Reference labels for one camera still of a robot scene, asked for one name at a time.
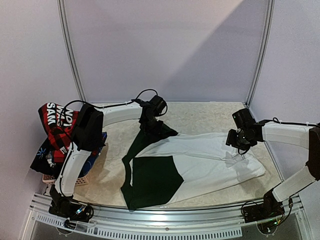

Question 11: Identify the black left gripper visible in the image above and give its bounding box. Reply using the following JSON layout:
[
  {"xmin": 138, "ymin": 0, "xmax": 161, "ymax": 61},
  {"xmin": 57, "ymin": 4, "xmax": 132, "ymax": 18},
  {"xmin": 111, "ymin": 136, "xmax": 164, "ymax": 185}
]
[{"xmin": 140, "ymin": 116, "xmax": 164, "ymax": 135}]

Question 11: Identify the white and green raglan shirt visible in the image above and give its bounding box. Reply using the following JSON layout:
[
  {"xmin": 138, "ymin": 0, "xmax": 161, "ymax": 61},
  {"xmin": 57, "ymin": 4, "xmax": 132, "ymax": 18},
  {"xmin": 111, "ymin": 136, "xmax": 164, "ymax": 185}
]
[{"xmin": 120, "ymin": 125, "xmax": 266, "ymax": 211}]

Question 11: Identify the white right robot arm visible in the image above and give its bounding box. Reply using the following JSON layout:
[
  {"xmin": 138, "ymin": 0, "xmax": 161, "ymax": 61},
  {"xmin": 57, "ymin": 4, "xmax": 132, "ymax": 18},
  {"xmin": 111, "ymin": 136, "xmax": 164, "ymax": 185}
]
[{"xmin": 225, "ymin": 119, "xmax": 320, "ymax": 218}]

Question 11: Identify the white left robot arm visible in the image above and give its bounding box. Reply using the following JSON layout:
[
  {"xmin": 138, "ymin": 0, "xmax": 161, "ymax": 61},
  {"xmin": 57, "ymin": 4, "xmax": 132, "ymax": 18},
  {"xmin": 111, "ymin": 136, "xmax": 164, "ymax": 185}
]
[{"xmin": 50, "ymin": 99, "xmax": 168, "ymax": 217}]

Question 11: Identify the pink plastic laundry basket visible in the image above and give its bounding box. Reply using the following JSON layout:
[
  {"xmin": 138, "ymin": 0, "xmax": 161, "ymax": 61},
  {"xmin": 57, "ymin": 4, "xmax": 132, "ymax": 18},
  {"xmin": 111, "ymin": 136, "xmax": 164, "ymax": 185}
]
[{"xmin": 42, "ymin": 173, "xmax": 90, "ymax": 186}]

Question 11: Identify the blue garment in basket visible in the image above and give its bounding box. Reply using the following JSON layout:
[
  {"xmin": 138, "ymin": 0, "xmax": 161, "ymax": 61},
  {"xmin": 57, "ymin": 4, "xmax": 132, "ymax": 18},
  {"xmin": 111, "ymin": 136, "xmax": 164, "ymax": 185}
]
[{"xmin": 78, "ymin": 132, "xmax": 108, "ymax": 178}]

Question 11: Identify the red black plaid garment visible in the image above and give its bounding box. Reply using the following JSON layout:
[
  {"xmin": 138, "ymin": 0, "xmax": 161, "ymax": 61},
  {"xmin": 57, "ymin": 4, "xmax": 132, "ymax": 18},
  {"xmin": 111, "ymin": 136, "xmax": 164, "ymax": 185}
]
[{"xmin": 37, "ymin": 101, "xmax": 106, "ymax": 166}]

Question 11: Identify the black printed garment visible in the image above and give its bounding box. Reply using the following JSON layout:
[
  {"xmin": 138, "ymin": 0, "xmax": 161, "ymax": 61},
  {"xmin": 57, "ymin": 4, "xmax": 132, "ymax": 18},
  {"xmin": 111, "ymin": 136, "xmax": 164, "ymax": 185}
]
[{"xmin": 30, "ymin": 138, "xmax": 63, "ymax": 179}]

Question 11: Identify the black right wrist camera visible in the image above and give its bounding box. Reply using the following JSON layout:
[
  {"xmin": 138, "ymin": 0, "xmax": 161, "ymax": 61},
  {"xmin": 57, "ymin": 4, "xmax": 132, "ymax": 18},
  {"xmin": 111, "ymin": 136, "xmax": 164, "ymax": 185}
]
[{"xmin": 232, "ymin": 108, "xmax": 256, "ymax": 129}]

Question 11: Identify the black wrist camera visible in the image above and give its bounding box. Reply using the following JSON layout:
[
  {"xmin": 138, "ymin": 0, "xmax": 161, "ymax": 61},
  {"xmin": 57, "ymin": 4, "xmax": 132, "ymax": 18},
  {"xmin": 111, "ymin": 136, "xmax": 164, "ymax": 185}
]
[
  {"xmin": 232, "ymin": 108, "xmax": 256, "ymax": 129},
  {"xmin": 148, "ymin": 95, "xmax": 168, "ymax": 117}
]

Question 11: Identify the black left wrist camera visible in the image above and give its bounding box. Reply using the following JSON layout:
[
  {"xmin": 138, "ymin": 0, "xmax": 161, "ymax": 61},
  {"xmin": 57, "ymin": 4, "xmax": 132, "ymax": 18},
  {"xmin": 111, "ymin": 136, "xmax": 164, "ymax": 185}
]
[{"xmin": 148, "ymin": 95, "xmax": 168, "ymax": 117}]

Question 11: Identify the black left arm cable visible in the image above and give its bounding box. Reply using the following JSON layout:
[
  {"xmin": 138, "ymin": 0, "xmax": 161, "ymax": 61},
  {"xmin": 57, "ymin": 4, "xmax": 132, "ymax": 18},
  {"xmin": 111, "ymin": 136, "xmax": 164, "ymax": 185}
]
[{"xmin": 59, "ymin": 89, "xmax": 168, "ymax": 161}]

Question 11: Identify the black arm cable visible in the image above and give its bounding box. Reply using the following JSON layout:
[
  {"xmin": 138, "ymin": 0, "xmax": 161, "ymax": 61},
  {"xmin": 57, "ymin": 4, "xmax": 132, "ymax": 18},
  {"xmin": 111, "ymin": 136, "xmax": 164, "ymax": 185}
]
[
  {"xmin": 59, "ymin": 89, "xmax": 168, "ymax": 161},
  {"xmin": 237, "ymin": 117, "xmax": 320, "ymax": 156}
]

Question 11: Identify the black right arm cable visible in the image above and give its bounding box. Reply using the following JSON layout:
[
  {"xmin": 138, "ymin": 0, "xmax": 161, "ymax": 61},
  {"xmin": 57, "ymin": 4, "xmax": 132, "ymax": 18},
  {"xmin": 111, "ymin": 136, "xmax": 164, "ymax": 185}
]
[{"xmin": 237, "ymin": 117, "xmax": 320, "ymax": 156}]

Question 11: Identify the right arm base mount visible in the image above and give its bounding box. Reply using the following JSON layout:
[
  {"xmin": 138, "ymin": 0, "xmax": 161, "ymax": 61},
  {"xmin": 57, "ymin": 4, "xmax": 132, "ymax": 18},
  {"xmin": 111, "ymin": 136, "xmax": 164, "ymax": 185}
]
[{"xmin": 240, "ymin": 188, "xmax": 286, "ymax": 226}]

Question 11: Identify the front aluminium rail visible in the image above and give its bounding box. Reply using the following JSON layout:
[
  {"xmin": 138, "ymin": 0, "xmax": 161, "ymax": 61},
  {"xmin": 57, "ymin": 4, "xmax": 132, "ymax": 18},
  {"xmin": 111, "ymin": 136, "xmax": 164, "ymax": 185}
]
[{"xmin": 21, "ymin": 193, "xmax": 313, "ymax": 240}]

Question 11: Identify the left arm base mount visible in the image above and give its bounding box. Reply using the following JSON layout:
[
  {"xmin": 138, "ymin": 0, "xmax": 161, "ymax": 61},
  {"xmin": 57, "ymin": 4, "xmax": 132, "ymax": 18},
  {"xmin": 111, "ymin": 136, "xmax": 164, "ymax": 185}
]
[{"xmin": 48, "ymin": 201, "xmax": 94, "ymax": 223}]

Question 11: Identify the left aluminium frame post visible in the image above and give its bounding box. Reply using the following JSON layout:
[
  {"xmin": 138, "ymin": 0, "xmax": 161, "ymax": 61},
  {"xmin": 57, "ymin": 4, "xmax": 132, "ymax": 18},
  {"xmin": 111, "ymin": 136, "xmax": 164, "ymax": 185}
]
[{"xmin": 57, "ymin": 0, "xmax": 86, "ymax": 101}]

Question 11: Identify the aluminium frame post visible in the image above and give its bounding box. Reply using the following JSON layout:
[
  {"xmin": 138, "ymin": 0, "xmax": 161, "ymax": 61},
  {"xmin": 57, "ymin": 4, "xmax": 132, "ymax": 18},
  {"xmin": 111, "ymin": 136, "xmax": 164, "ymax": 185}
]
[
  {"xmin": 244, "ymin": 0, "xmax": 275, "ymax": 108},
  {"xmin": 57, "ymin": 0, "xmax": 86, "ymax": 101}
]

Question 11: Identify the right aluminium frame post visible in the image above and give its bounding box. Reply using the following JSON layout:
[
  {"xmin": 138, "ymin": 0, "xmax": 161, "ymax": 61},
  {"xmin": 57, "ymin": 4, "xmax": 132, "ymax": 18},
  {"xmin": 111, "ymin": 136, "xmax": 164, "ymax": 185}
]
[{"xmin": 244, "ymin": 0, "xmax": 275, "ymax": 108}]

